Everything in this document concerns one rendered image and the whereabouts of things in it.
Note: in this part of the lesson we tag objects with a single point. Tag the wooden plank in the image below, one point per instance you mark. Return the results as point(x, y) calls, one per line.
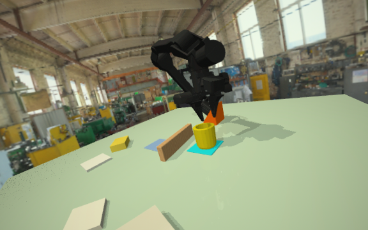
point(168, 147)

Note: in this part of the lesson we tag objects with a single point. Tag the yellow cup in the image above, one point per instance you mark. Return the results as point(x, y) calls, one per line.
point(205, 135)

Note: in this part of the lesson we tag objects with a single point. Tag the yellow rectangular block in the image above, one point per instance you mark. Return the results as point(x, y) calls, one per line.
point(119, 144)

